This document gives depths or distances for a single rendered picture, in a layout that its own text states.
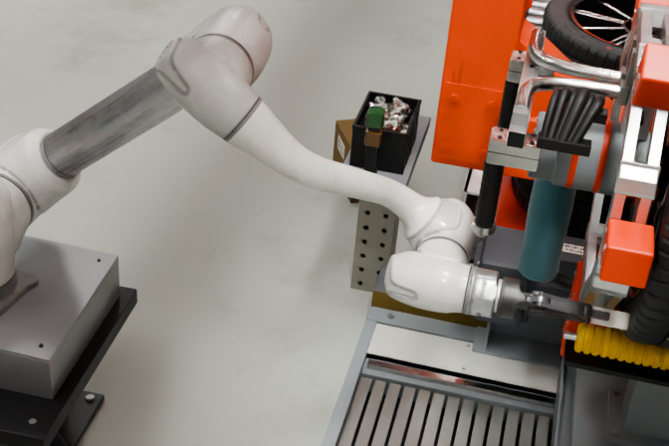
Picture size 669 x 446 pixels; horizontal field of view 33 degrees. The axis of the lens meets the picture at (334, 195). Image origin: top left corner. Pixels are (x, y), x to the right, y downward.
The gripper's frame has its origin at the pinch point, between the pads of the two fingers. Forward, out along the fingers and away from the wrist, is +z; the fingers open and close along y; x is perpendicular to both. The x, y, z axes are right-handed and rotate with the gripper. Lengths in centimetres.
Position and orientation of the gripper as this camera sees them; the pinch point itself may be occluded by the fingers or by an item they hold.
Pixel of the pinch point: (608, 318)
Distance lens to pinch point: 210.0
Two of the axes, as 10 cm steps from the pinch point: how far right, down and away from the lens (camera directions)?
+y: -1.2, -2.4, -9.6
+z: 9.7, 1.8, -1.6
